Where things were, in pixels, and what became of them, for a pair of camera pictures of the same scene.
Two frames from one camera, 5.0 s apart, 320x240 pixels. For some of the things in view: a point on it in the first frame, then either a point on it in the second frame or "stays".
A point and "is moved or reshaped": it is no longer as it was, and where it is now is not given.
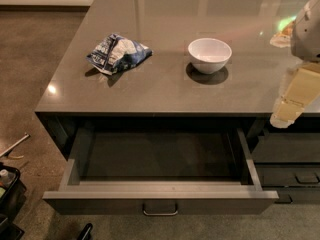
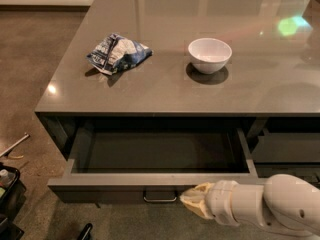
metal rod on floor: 18,143 stays
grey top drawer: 159,171 is moved or reshaped
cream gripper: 307,37 to 218,200
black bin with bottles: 13,195 stays
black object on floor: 86,232 stays
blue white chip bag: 116,53 stays
